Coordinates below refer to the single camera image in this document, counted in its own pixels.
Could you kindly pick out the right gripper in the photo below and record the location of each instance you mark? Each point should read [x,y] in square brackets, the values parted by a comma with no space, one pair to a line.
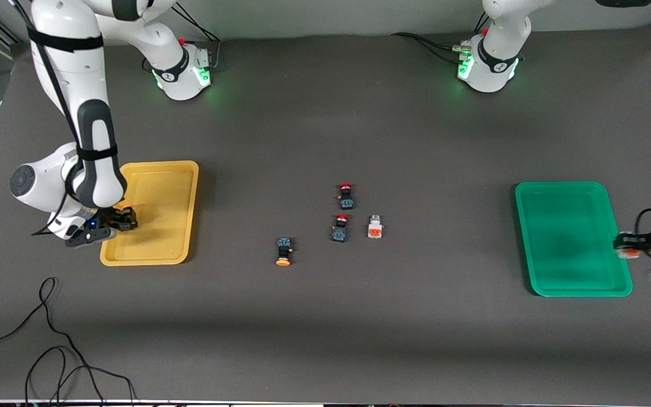
[107,219]

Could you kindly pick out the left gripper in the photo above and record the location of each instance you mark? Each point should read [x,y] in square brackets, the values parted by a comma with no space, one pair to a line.
[637,242]

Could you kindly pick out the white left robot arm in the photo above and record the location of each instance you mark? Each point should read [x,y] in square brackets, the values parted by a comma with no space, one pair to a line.
[492,56]

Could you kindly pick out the yellow plastic tray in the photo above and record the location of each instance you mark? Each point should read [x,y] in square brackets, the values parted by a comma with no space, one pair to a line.
[161,215]

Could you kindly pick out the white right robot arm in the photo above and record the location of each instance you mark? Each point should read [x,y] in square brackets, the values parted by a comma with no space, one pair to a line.
[88,73]

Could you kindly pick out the red cap push button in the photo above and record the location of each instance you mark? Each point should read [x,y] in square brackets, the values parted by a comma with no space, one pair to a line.
[346,195]
[341,228]

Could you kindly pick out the green plastic tray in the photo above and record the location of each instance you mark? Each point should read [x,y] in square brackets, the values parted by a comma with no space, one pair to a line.
[568,243]

